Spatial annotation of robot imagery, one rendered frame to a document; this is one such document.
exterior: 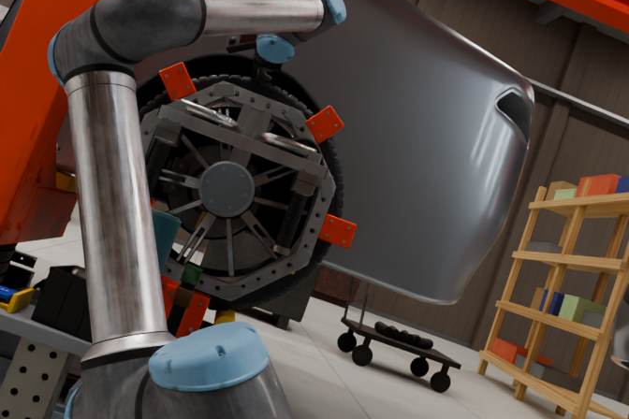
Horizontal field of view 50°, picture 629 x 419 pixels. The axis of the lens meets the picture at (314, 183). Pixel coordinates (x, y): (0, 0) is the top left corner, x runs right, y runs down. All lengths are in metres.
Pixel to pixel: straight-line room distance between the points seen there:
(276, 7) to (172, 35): 0.31
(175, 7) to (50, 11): 0.76
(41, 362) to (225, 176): 0.57
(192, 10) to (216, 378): 0.59
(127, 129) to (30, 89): 0.73
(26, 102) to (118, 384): 0.98
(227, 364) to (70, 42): 0.60
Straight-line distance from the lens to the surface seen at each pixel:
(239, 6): 1.27
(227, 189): 1.64
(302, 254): 1.80
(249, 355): 0.88
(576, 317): 7.23
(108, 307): 1.04
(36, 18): 1.86
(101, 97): 1.13
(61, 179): 2.31
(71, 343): 1.48
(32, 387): 1.55
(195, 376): 0.87
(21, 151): 1.81
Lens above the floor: 0.79
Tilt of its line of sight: 5 degrees up
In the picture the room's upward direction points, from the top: 20 degrees clockwise
